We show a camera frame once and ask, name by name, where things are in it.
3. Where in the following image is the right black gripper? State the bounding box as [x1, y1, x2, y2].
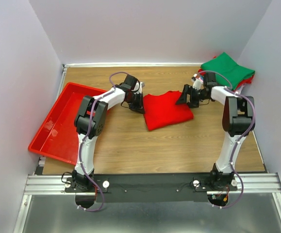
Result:
[174, 84, 208, 109]

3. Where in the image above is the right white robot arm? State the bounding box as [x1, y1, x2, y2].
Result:
[176, 70, 256, 192]

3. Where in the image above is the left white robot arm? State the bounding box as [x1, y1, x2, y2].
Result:
[62, 72, 145, 193]

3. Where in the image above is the green folded t shirt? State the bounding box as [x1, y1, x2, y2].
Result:
[200, 52, 256, 92]

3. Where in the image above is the pink folded t shirt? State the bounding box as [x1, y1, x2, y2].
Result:
[235, 84, 245, 94]

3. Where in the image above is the red plastic tray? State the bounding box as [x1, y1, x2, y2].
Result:
[28, 83, 106, 165]

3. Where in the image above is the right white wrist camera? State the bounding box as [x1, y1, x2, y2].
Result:
[191, 74, 203, 90]

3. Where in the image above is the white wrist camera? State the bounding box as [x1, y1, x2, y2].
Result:
[191, 74, 203, 90]
[134, 82, 145, 93]

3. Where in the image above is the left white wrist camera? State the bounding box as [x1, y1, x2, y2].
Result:
[134, 82, 145, 93]

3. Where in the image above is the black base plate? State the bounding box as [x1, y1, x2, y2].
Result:
[61, 172, 239, 209]

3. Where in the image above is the aluminium frame rail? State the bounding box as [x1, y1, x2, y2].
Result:
[14, 166, 281, 233]

